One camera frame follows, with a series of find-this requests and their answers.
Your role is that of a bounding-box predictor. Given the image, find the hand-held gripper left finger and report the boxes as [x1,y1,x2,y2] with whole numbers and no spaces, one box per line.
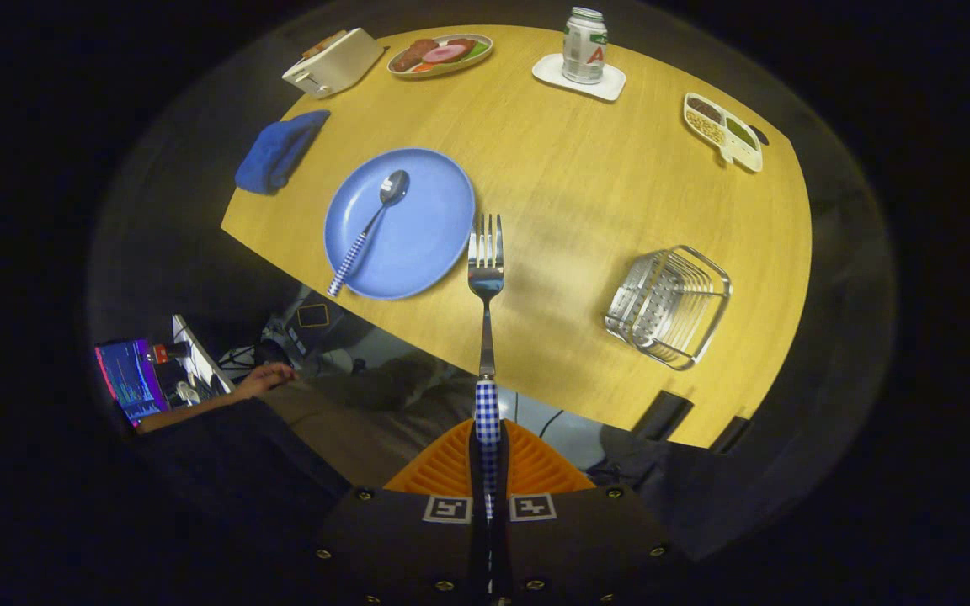
[317,419,486,606]

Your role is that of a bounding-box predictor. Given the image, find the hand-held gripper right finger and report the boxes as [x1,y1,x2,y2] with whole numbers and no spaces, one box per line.
[500,419,690,606]

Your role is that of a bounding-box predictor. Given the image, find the fork with blue checked handle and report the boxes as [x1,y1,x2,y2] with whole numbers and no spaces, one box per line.
[467,213,505,523]

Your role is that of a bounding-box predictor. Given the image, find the spoon with blue checked handle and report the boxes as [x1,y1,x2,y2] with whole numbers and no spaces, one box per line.
[327,169,411,298]

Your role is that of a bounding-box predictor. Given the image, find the person's grey trousers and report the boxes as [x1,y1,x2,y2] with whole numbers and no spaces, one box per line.
[262,353,486,489]

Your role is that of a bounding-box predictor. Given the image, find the black table clamp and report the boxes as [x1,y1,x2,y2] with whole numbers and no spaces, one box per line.
[708,415,751,455]
[630,390,695,441]

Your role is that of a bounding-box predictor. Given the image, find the person's dark shirt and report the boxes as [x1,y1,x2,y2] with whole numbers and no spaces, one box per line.
[136,400,351,540]

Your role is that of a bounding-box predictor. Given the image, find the white side desk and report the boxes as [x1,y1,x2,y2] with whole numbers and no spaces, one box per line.
[172,314,233,396]

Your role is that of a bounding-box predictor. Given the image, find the blue plate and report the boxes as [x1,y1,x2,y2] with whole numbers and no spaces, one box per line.
[323,148,477,300]

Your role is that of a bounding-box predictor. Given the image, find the glowing laptop screen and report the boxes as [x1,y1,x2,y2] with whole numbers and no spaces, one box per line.
[95,338,170,428]

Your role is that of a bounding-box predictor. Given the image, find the blue folded cloth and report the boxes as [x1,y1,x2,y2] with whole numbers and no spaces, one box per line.
[235,109,332,196]

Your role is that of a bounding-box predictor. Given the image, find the white sectioned snack dish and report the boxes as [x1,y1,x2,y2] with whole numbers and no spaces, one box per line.
[683,92,765,173]

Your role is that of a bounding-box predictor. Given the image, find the beige food plate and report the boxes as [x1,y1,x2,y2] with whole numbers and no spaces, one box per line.
[386,33,494,80]

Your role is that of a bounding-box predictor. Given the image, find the white coaster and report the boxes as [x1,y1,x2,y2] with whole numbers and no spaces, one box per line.
[532,53,627,103]

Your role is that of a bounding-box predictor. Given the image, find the white toaster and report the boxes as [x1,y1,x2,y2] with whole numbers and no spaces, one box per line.
[281,28,386,100]

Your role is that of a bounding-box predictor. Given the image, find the brown meat patty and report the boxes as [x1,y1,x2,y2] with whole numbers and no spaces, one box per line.
[391,39,440,72]

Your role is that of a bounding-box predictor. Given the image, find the green white drink bottle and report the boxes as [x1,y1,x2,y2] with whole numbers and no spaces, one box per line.
[562,7,609,85]

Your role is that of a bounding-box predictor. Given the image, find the metal wire basket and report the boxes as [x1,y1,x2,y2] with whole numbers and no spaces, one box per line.
[604,245,733,371]

